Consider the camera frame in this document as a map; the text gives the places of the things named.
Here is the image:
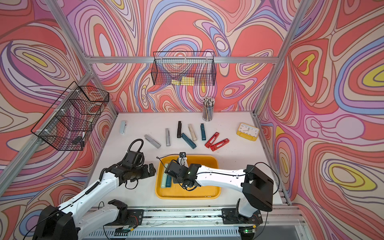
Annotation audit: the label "teal pruning pliers upright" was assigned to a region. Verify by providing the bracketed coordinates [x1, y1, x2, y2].
[201, 123, 207, 141]

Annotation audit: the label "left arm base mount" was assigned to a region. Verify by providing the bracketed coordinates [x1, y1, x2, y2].
[108, 200, 144, 227]

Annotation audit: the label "black wire basket back wall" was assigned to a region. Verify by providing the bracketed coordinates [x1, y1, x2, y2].
[151, 50, 217, 86]

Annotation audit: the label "black wire basket wall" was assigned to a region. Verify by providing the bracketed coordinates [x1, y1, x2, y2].
[151, 50, 217, 86]
[31, 82, 110, 151]

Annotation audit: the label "black wire basket left wall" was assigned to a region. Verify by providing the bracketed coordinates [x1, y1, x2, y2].
[31, 82, 110, 151]

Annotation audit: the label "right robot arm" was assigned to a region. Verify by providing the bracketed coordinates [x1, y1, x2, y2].
[165, 160, 274, 218]

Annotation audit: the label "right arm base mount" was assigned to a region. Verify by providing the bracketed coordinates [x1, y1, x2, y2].
[221, 208, 264, 226]

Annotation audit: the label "yellow plastic storage tray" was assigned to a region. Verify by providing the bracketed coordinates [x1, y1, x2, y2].
[154, 154, 222, 200]

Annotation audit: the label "grey pruning pliers upright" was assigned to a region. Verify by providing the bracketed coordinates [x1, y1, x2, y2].
[166, 128, 171, 147]

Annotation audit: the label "grey pruning pliers angled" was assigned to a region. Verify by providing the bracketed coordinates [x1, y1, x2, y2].
[145, 135, 161, 149]

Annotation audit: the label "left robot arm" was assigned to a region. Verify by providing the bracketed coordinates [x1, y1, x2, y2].
[33, 151, 156, 240]

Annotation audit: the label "black pruning pliers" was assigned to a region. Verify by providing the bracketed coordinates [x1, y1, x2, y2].
[177, 121, 182, 138]

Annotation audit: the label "yellow sticky notes in basket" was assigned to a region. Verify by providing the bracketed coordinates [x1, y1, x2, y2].
[171, 77, 195, 86]

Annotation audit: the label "dark teal pruning pliers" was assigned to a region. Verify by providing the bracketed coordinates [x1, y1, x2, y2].
[166, 176, 173, 188]

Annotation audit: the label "pencil holder cup with pencils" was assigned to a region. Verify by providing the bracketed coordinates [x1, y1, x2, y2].
[203, 97, 215, 122]

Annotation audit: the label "yellow alarm clock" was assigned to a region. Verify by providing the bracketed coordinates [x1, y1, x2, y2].
[237, 123, 260, 142]

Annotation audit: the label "light blue-grey pliers far left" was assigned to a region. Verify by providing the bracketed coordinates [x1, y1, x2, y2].
[120, 121, 127, 135]

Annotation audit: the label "beige pruning pliers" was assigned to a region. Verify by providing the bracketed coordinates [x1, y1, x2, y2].
[188, 124, 197, 142]

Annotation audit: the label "aluminium front rail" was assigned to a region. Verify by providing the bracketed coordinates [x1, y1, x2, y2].
[56, 206, 310, 240]

